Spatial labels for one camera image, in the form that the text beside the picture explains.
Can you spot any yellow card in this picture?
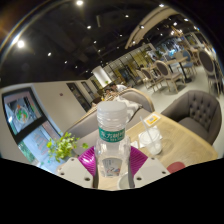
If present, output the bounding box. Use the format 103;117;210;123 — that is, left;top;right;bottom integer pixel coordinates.
143;113;162;127

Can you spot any clear plastic water bottle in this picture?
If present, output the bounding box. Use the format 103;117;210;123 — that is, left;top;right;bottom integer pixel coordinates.
94;100;132;179

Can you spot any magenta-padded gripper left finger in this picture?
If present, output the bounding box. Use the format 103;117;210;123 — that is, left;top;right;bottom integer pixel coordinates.
55;145;100;190

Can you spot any flat round red coaster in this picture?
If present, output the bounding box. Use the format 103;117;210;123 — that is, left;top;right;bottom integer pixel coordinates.
166;161;187;174

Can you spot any white round column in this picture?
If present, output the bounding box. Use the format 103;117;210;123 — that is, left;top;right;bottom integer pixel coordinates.
92;65;113;88

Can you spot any green potted plant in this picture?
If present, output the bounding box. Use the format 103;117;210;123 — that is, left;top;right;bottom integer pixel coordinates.
45;131;89;164

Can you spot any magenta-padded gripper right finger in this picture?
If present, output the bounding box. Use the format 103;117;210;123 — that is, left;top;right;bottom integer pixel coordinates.
127;145;171;190

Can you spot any person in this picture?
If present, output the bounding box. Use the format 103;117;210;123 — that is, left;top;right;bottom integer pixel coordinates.
108;83;128;94

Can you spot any window with colourful stickers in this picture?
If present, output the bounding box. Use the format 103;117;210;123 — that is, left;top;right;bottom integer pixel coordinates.
1;87;63;164

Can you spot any grey curved sofa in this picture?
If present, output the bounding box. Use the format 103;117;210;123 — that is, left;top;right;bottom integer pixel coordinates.
64;87;156;156

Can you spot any clear plastic cup with straw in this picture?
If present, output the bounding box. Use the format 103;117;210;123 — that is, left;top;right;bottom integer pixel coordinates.
138;116;164;156

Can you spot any group of ceiling lights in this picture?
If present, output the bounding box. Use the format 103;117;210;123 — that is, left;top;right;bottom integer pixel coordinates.
13;0;201;58

